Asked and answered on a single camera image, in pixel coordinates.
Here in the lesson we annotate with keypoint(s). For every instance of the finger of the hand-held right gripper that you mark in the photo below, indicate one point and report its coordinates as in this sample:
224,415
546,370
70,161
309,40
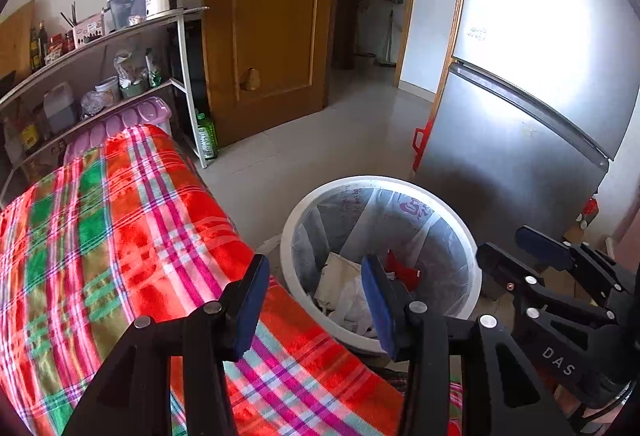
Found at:
545,247
505,268

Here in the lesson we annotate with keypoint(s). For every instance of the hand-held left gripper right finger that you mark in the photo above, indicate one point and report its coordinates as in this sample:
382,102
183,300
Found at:
380,311

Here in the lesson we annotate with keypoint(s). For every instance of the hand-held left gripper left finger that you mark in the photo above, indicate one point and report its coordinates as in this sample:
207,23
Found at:
250,311

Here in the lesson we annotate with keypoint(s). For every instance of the red paper bag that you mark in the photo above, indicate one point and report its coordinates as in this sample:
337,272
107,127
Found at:
405,271

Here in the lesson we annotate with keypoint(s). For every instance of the white paper bag leaf print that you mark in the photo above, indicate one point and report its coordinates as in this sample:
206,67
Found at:
337,281

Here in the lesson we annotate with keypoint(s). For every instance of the white trash bin clear liner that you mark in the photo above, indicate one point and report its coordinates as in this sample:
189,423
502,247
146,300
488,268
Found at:
435,236

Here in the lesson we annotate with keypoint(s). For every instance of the small red container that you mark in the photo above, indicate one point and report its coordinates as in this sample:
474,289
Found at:
590,211

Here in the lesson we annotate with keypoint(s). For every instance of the plaid tablecloth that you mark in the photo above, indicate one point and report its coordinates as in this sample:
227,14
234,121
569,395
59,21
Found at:
125,241

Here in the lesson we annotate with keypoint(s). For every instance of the red plastic object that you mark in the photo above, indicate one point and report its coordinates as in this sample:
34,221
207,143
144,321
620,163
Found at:
421,141

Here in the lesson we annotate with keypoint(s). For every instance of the green plastic bottle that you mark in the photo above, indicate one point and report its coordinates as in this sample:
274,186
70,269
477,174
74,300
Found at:
207,136

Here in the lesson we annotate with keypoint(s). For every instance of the silver refrigerator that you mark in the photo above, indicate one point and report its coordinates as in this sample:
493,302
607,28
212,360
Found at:
525,66

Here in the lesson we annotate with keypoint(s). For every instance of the purple plastic stool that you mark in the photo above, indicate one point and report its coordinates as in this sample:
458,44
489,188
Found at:
125,121

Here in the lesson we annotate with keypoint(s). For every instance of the green bowl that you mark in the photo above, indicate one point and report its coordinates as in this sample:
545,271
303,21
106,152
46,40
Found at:
134,90

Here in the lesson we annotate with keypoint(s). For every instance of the white metal shelf rack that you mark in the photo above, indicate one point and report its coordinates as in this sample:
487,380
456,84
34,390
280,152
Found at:
182,66

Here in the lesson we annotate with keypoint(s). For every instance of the crumpled clear plastic bag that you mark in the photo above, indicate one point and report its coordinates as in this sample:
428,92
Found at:
92,104

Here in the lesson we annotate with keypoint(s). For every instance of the white plastic tub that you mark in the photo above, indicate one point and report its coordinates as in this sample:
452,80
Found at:
107,90

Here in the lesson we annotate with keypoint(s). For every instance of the wooden door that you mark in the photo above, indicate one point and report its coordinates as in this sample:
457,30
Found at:
270,41

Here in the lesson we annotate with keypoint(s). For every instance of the white plastic bag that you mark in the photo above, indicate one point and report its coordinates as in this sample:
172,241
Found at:
129,69

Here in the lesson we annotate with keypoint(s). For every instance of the grey plastic jerrycan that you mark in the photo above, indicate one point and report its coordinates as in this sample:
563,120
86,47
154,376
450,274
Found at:
61,109

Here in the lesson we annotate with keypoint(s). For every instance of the pink utensil box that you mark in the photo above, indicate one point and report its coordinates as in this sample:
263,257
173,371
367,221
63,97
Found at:
89,27

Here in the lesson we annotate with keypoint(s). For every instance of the blue lidded plastic container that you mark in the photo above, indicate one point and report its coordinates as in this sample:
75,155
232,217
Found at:
125,9

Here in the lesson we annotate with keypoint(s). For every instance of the dark oil bottle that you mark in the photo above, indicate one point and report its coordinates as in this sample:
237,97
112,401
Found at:
41,46

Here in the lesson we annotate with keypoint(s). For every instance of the dark chopsticks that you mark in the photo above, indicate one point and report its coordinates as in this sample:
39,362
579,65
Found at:
70,19

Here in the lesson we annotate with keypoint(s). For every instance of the wooden cutting board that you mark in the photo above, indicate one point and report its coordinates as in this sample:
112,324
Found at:
15,41

